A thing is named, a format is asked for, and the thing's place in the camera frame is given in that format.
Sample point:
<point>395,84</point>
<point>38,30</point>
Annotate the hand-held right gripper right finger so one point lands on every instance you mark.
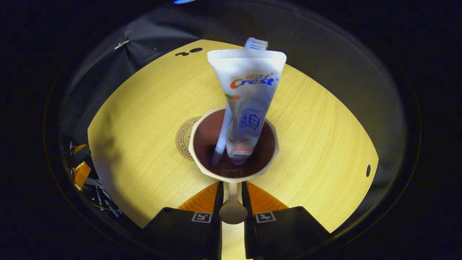
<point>249,238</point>

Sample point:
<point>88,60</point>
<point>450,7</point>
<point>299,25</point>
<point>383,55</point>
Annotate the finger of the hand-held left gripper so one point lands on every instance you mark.
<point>82,174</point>
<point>79,147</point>

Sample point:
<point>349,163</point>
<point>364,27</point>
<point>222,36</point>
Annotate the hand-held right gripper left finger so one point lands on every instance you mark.
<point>216,238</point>

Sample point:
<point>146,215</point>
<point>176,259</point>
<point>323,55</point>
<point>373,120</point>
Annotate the beige cup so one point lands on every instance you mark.
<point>233,213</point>

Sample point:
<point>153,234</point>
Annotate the white toothbrush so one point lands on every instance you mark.
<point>222,137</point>

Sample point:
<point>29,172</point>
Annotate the round brown coaster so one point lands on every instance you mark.
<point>183,139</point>

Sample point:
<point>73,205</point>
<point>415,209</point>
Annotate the white toothpaste tube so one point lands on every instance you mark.
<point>249,72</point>

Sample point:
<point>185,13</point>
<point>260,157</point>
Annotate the small cloth clip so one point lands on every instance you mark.
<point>122,44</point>

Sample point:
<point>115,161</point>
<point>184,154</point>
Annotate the black backdrop cloth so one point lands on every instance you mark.
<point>162,29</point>

